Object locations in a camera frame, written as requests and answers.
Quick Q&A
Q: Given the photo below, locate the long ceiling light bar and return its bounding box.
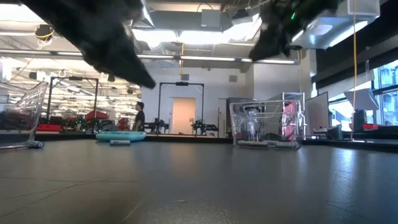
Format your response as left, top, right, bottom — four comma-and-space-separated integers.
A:
0, 49, 301, 65

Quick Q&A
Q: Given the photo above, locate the yellow black cable reel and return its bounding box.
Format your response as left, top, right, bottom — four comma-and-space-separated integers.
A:
34, 24, 56, 42

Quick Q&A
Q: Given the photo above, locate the red bin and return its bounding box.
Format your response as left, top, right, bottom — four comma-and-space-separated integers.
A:
37, 123, 63, 133

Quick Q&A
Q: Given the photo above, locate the teal oval tray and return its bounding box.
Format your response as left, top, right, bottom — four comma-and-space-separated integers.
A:
96, 131, 147, 143

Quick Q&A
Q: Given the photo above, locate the beige door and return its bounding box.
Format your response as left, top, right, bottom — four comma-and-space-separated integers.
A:
172, 97, 196, 135

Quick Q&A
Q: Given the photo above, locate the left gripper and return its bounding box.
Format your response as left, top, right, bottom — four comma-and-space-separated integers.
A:
71, 27, 156, 89

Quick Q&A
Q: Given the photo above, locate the yellow hanging cable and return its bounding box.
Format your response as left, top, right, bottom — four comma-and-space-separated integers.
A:
350, 0, 358, 141

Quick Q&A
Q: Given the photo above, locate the grey panel board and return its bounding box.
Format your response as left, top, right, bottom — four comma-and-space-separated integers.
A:
304, 91, 330, 131

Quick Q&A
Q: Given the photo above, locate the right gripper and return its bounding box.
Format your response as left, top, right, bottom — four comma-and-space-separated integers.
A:
248, 0, 312, 62

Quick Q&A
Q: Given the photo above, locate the clear plastic bin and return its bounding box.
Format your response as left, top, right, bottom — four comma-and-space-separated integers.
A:
229, 99, 303, 150
0, 81, 48, 150

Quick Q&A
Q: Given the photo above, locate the grey ceiling box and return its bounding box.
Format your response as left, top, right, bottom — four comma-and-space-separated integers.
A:
200, 9, 223, 32

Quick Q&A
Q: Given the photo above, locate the window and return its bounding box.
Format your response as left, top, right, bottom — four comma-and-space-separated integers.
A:
371, 60, 398, 126

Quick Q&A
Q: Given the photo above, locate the person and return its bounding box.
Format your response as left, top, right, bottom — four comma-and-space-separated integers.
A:
132, 101, 146, 132

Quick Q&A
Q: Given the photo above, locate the red crate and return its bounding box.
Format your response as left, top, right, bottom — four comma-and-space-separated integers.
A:
117, 117, 131, 131
85, 110, 109, 121

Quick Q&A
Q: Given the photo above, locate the pink cloth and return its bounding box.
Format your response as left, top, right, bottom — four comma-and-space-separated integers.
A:
283, 101, 304, 141

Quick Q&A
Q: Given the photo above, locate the silver ventilation unit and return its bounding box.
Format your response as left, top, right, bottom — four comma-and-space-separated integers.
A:
290, 0, 382, 50

